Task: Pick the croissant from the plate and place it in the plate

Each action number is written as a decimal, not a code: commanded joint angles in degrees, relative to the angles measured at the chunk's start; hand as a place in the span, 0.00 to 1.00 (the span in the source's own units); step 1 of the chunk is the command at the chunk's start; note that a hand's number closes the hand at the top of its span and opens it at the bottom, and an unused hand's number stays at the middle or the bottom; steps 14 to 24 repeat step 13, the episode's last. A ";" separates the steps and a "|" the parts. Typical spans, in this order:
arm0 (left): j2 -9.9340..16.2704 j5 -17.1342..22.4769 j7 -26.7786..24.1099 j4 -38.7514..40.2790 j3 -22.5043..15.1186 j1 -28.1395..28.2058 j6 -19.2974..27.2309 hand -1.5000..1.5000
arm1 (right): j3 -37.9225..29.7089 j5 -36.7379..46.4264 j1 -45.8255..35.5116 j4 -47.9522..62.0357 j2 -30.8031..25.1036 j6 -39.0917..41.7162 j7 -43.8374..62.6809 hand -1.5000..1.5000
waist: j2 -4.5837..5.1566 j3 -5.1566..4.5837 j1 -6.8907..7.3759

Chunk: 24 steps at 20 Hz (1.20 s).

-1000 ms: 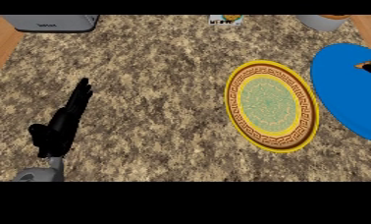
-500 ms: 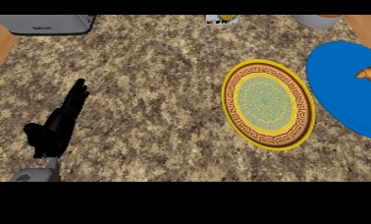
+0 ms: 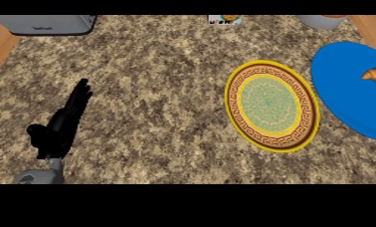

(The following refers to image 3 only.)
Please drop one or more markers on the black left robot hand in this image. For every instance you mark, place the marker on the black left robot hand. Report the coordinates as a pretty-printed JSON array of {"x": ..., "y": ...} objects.
[{"x": 60, "y": 125}]

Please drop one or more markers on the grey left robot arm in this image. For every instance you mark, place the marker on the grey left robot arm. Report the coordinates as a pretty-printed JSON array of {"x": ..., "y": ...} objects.
[{"x": 42, "y": 174}]

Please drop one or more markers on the yellow patterned plate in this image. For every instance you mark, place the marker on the yellow patterned plate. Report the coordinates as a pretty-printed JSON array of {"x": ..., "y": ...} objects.
[{"x": 271, "y": 106}]

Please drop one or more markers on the blue plate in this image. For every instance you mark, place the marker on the blue plate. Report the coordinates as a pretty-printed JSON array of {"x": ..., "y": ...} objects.
[{"x": 345, "y": 88}]

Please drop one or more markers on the brown croissant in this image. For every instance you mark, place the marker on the brown croissant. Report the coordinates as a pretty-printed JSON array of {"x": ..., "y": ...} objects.
[{"x": 370, "y": 74}]

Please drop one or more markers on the grey appliance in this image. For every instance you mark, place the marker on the grey appliance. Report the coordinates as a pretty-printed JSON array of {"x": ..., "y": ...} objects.
[{"x": 48, "y": 24}]

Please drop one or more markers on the white printed box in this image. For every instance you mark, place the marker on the white printed box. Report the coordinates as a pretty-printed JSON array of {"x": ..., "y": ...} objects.
[{"x": 224, "y": 20}]

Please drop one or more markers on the grey round container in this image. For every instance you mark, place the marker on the grey round container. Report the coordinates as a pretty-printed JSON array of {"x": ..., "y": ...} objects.
[{"x": 320, "y": 21}]

